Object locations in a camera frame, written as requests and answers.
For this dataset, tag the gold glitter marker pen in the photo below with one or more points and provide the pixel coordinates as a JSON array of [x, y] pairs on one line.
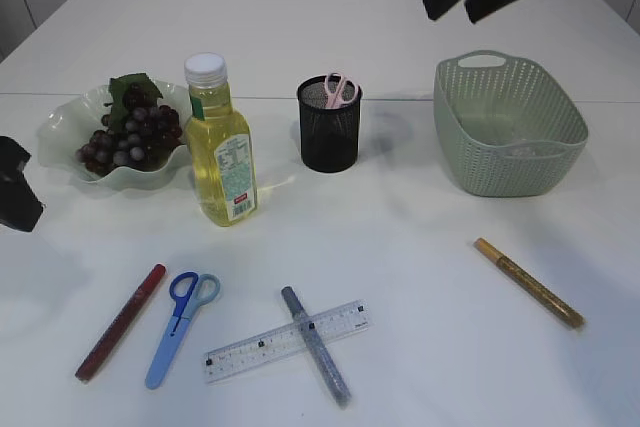
[[544, 296]]

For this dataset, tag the clear plastic sheet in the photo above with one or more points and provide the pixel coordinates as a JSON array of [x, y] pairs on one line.
[[511, 142]]

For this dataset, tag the blue scissors with sheath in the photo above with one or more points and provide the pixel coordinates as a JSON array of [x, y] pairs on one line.
[[189, 291]]

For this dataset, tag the black mesh pen holder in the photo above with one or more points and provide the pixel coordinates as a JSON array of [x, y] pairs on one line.
[[329, 138]]

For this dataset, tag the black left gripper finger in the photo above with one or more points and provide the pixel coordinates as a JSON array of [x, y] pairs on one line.
[[20, 208]]

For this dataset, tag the pale green wavy glass plate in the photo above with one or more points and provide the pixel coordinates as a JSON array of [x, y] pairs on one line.
[[71, 124]]

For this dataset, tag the yellow tea drink bottle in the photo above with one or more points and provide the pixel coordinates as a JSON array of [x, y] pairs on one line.
[[220, 144]]

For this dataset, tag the clear plastic ruler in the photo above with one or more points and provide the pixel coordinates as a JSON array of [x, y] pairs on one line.
[[285, 341]]

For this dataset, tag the red glitter marker pen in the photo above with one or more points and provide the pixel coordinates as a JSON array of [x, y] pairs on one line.
[[111, 337]]

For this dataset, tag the silver glitter marker pen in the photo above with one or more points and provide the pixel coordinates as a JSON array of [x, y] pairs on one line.
[[317, 348]]

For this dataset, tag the pink scissors purple sheath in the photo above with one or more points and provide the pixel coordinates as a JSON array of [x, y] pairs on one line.
[[340, 90]]

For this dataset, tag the purple artificial grape bunch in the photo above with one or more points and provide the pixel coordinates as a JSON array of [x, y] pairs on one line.
[[140, 130]]

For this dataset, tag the green plastic woven basket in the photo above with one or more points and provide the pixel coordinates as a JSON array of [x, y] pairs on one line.
[[475, 92]]

